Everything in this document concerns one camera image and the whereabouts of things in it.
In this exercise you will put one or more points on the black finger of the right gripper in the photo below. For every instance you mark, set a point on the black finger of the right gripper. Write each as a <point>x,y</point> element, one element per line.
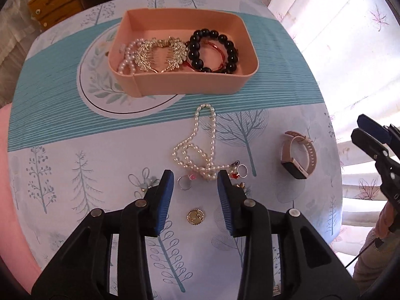
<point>371,146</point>

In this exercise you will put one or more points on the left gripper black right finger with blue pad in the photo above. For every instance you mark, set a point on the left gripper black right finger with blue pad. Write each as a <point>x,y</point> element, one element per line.
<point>245,217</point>

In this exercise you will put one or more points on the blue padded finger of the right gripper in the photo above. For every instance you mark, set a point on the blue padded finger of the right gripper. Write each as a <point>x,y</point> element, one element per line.
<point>376,130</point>

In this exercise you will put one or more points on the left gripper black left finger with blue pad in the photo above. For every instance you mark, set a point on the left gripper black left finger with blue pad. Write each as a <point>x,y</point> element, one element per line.
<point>142,218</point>

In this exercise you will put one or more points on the small charm earrings cluster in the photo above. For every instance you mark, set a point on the small charm earrings cluster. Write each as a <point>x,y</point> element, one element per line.
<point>239,171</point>

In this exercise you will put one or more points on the gold round brooch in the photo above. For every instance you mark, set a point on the gold round brooch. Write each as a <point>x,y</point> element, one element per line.
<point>195,216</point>

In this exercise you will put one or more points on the pink smart watch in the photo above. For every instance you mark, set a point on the pink smart watch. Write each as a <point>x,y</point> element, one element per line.
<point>298,155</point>

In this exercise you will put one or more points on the gold leaf hair comb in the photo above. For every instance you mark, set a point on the gold leaf hair comb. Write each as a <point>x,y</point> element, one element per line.
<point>160,55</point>

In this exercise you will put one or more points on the pink rectangular jewelry box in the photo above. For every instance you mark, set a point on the pink rectangular jewelry box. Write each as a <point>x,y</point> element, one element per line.
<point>220,60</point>

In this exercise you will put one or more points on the cream knit sleeve forearm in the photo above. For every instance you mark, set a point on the cream knit sleeve forearm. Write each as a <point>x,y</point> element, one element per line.
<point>372,262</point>

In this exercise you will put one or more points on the person's right hand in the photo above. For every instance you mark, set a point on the person's right hand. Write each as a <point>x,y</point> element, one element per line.
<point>385,221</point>

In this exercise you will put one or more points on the floral sheer curtain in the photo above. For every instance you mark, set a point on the floral sheer curtain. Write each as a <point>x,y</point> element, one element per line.
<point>352,49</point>

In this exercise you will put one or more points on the tree patterned tablecloth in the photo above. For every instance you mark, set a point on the tree patterned tablecloth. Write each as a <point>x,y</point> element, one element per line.
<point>77,141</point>

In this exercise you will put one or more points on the pink blanket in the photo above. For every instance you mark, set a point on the pink blanket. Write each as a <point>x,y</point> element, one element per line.
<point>15,251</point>

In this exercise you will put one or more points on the white lace bed skirt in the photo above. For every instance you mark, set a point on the white lace bed skirt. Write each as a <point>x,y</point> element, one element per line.
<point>18,31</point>

